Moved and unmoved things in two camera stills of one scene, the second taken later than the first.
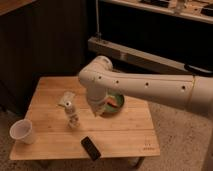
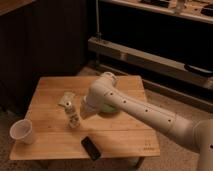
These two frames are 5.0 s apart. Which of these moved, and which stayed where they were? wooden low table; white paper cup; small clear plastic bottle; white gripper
Moved: white gripper
Stayed: small clear plastic bottle; wooden low table; white paper cup
